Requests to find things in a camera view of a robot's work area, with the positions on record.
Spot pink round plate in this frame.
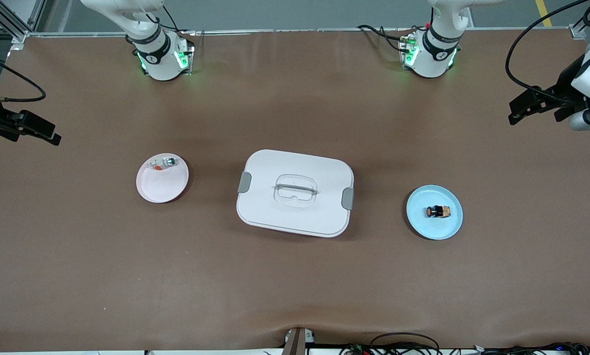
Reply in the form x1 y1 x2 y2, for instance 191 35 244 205
136 153 190 204

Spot tangled black cables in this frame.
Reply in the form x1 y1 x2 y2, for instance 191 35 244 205
339 342 590 355

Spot black looped cable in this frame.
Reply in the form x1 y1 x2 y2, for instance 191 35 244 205
370 332 441 355

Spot silver table edge rail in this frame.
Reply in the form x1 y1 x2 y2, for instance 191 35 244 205
26 27 571 38

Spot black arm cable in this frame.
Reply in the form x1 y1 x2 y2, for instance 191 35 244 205
505 0 590 105
0 49 47 103

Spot green and white switch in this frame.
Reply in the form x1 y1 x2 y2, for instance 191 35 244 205
149 156 179 172

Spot black base power cable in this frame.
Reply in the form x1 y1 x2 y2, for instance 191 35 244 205
357 24 415 53

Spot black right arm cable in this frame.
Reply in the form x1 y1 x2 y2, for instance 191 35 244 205
0 49 47 103

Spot brown camera mount post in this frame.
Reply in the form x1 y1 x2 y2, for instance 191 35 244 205
282 327 315 355

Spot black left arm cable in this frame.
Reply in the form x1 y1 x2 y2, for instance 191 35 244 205
505 0 590 105

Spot aluminium frame strut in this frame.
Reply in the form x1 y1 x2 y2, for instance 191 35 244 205
569 0 590 40
0 0 47 44

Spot white storage box lid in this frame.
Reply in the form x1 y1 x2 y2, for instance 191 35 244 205
236 149 355 238

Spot blue round plate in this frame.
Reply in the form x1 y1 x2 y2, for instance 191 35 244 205
406 185 464 241

